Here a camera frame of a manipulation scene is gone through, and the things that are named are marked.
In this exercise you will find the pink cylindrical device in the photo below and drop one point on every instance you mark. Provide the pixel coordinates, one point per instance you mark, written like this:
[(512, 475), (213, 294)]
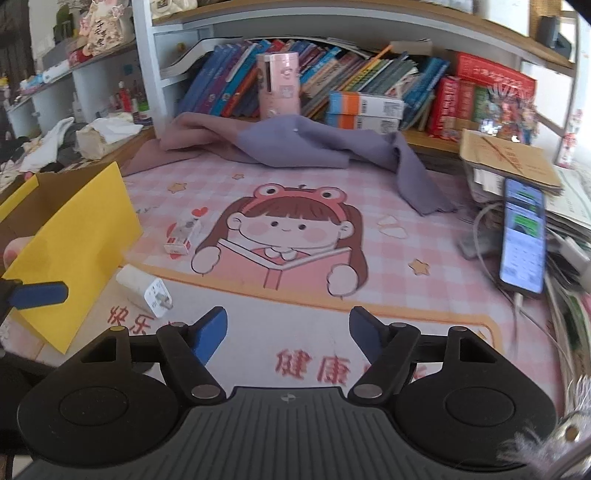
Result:
[(279, 84)]

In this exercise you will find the smartphone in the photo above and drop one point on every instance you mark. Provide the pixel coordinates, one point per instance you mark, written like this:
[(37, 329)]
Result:
[(524, 245)]

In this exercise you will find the left hand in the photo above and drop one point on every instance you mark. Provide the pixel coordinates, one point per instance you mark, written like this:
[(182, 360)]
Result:
[(13, 249)]

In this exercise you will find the brown envelope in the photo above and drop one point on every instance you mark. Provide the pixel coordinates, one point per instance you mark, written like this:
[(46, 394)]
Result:
[(509, 159)]

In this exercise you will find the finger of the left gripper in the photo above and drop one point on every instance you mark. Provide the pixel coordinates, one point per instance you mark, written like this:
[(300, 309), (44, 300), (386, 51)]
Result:
[(16, 294)]

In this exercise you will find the orange white box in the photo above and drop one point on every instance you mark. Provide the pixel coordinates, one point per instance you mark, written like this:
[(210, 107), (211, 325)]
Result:
[(358, 111)]

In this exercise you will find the red dictionary books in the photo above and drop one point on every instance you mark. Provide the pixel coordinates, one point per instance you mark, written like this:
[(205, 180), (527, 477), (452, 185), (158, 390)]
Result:
[(479, 94)]

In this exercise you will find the tissue pack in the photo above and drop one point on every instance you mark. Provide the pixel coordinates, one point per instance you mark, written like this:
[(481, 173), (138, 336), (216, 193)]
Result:
[(106, 134)]

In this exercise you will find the pile of clothes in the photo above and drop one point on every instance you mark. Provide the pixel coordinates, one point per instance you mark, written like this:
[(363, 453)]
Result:
[(38, 153)]

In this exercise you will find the pink cartoon table mat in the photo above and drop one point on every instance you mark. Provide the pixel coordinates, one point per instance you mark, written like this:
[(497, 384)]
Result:
[(288, 253)]

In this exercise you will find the staples box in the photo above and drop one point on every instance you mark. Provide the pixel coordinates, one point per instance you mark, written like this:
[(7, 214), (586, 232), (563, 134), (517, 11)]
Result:
[(180, 236)]

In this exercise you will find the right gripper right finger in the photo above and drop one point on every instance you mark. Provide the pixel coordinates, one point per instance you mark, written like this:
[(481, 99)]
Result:
[(389, 349)]

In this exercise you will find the floral doll dress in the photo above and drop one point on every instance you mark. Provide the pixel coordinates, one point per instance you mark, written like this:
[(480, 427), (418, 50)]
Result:
[(104, 27)]

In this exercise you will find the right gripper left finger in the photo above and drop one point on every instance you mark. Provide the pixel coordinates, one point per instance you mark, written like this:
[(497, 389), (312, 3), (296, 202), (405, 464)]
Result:
[(185, 351)]

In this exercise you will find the white power adapter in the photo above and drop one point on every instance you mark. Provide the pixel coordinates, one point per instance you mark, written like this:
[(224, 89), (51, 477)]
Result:
[(144, 290)]

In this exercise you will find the yellow cardboard box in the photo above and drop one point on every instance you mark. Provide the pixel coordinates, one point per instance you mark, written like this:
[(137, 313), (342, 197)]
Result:
[(78, 224)]

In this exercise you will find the pink purple cloth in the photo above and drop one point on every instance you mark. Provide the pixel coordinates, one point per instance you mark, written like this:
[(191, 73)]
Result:
[(293, 141)]

